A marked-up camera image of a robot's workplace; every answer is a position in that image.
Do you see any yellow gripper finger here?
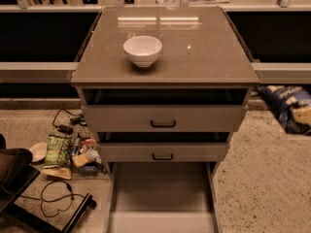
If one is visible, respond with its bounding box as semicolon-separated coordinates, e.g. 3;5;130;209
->
292;107;311;126

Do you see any blue chip bag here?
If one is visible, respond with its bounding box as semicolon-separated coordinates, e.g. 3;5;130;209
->
257;85;311;135

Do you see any grey drawer cabinet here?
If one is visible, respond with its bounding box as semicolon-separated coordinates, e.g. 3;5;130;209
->
70;6;261;167

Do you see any open bottom drawer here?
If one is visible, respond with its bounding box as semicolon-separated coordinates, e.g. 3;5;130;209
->
104;162;223;233

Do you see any yellow snack bag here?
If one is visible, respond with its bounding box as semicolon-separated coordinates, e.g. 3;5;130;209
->
42;167;72;180

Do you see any green chip bag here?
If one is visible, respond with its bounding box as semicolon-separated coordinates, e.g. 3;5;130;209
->
44;135;71;168

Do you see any white ceramic bowl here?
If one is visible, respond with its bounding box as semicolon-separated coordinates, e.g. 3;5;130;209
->
123;36;162;68

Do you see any black power adapter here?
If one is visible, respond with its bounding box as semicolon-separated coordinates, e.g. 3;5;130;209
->
57;124;73;135

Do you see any white plate on floor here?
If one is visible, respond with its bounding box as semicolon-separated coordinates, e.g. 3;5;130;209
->
29;142;48;162

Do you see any middle drawer with black handle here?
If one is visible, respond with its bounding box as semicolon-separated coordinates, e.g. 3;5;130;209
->
99;143;228;162

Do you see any drawer with black handle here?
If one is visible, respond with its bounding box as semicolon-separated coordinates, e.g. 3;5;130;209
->
82;105;248;133
99;143;228;162

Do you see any top drawer with black handle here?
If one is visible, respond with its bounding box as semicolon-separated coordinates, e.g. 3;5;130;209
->
82;105;248;133

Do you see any wire basket of snacks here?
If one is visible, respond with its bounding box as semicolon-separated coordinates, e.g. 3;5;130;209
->
70;125;106;176

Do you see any black cable on floor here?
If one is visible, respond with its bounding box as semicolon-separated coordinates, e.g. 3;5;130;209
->
18;179;86;218

